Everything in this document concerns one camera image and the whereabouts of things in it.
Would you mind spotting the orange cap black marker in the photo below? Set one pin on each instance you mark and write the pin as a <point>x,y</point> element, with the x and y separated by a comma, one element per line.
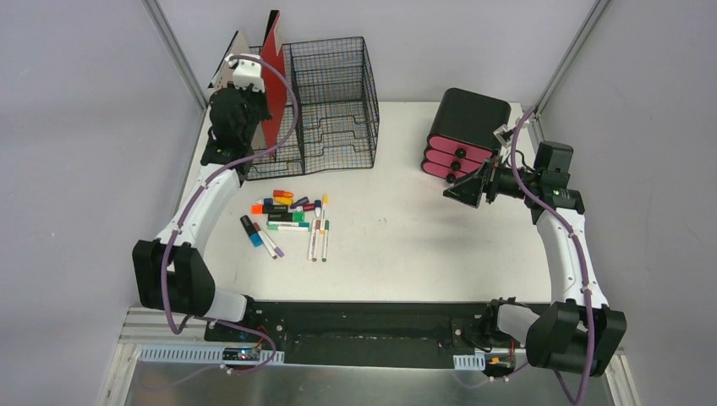
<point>268,209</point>

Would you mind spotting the red A4 folder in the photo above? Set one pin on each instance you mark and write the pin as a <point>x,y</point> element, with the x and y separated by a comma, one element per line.
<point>275,90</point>

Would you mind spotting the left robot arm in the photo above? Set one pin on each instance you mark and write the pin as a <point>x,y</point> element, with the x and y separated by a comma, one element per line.
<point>169,269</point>

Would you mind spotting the green cap black marker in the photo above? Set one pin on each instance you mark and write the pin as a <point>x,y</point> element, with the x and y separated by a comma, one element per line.
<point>286,217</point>

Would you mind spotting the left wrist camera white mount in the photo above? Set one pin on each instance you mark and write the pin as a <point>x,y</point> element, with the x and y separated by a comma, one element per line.
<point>248,74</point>

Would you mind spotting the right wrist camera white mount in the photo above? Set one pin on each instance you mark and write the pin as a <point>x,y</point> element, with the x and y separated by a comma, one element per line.
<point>507,137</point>

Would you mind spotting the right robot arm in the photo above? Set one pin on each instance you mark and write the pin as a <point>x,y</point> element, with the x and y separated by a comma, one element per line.
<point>579,329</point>

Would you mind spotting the brown cap white marker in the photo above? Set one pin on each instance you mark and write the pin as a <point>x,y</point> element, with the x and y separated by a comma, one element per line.
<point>313,241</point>

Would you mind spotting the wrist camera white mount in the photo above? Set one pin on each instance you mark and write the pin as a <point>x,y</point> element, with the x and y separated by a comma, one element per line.
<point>507,137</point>
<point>248,74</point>

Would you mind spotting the yellow highlighter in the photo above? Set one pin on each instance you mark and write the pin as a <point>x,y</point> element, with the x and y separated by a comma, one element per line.
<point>283,200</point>

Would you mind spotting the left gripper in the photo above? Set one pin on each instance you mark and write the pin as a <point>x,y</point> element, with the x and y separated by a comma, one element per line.
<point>246,105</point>

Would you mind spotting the purple cap white marker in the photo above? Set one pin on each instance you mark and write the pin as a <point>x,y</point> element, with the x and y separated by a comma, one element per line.
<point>271,246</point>

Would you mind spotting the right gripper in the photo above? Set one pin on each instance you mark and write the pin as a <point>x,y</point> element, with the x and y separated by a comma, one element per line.
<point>468,190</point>

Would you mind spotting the black blue marker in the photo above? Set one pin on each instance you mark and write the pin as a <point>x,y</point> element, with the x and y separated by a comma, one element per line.
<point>251,231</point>

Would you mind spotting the white A4 folder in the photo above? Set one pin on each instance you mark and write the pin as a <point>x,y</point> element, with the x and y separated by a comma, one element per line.
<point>224,73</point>

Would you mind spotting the black wire mesh desk organizer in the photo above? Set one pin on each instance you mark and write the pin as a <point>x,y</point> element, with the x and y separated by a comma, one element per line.
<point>339,115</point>

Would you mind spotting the yellow cap white marker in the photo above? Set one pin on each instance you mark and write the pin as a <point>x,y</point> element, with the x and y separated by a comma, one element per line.
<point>320,207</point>

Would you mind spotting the black mounting base plate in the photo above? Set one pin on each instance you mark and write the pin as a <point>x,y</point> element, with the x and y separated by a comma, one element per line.
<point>377,334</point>

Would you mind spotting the black pink drawer unit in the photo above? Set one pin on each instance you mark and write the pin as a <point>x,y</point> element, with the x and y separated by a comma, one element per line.
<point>461,136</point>

